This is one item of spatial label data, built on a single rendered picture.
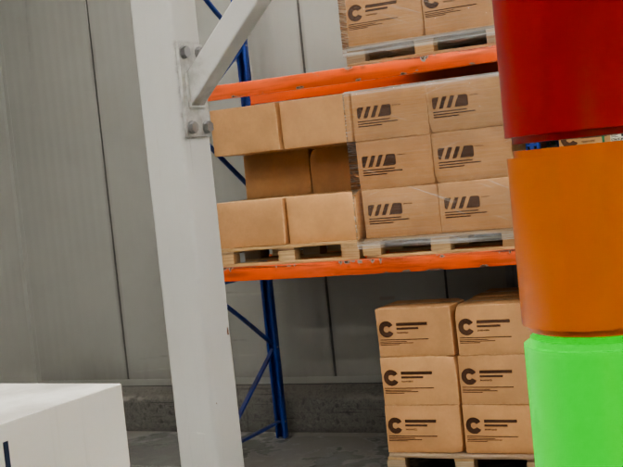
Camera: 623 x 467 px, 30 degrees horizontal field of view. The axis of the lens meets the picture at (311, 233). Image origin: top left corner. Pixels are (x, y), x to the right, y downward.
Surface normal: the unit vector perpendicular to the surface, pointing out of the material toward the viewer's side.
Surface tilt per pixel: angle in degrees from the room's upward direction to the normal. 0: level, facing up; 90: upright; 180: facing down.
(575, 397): 90
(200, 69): 90
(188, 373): 90
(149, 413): 90
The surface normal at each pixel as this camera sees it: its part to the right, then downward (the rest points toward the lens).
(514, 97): -0.91, 0.11
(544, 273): -0.78, 0.11
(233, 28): -0.48, 0.10
